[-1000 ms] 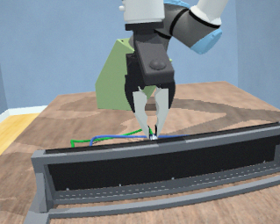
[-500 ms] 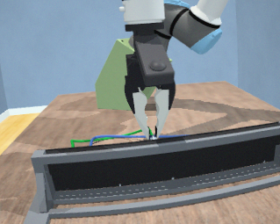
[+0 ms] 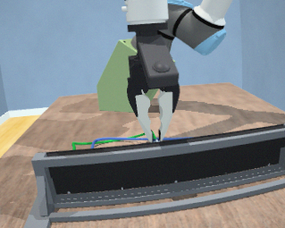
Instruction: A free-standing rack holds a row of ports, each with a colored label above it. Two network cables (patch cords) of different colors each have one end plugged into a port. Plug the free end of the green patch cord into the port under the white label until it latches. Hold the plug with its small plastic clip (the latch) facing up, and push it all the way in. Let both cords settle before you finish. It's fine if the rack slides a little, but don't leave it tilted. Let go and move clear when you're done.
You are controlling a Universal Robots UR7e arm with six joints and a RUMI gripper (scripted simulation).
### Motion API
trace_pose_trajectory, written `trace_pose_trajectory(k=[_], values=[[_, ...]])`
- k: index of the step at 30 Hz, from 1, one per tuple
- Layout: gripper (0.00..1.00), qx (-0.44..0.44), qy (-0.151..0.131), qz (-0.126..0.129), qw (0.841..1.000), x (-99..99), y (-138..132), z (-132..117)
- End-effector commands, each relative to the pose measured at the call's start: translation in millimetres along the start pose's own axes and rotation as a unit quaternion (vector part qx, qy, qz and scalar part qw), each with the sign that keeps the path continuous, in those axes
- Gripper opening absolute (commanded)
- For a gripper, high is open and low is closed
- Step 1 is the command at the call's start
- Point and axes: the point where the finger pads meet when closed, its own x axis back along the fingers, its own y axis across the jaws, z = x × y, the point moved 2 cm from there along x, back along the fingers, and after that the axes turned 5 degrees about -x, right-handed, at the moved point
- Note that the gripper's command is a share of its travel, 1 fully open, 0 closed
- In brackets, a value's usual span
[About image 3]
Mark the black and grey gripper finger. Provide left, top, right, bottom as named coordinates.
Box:
left=127, top=77, right=153, bottom=142
left=157, top=84, right=180, bottom=141

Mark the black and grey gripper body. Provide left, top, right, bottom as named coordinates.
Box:
left=128, top=22, right=168, bottom=93

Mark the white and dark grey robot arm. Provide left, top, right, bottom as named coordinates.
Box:
left=122, top=0, right=232, bottom=89

